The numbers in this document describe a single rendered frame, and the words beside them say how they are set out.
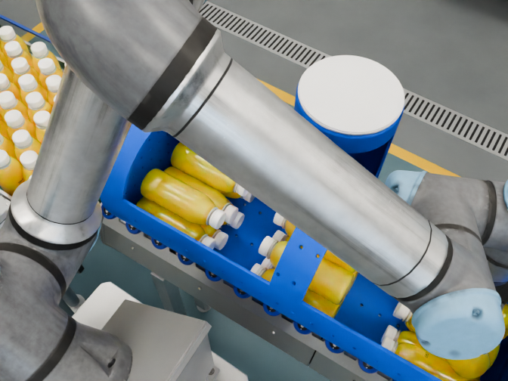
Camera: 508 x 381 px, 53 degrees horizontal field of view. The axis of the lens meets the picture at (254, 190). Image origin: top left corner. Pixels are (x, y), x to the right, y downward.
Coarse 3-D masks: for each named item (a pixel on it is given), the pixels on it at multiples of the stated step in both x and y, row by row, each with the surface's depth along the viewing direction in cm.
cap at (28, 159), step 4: (24, 152) 115; (28, 152) 115; (32, 152) 115; (20, 156) 114; (24, 156) 114; (28, 156) 114; (32, 156) 114; (36, 156) 114; (20, 160) 114; (24, 160) 114; (28, 160) 114; (32, 160) 114; (24, 164) 113; (28, 164) 113; (32, 164) 114; (28, 168) 115
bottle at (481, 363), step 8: (448, 360) 87; (456, 360) 85; (464, 360) 85; (472, 360) 85; (480, 360) 86; (488, 360) 88; (456, 368) 88; (464, 368) 86; (472, 368) 86; (480, 368) 86; (464, 376) 88; (472, 376) 87
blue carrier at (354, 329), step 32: (128, 160) 98; (160, 160) 120; (128, 192) 113; (160, 224) 99; (256, 224) 119; (192, 256) 100; (224, 256) 95; (256, 256) 115; (288, 256) 89; (320, 256) 87; (256, 288) 95; (288, 288) 90; (352, 288) 111; (320, 320) 90; (352, 320) 107; (384, 320) 108; (352, 352) 92; (384, 352) 86
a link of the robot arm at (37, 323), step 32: (0, 256) 62; (32, 256) 63; (0, 288) 57; (32, 288) 61; (64, 288) 67; (0, 320) 56; (32, 320) 59; (64, 320) 63; (0, 352) 57; (32, 352) 58
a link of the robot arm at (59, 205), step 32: (192, 0) 41; (64, 96) 53; (96, 96) 51; (64, 128) 54; (96, 128) 54; (128, 128) 57; (64, 160) 57; (96, 160) 57; (32, 192) 62; (64, 192) 60; (96, 192) 62; (32, 224) 63; (64, 224) 64; (96, 224) 68; (64, 256) 66
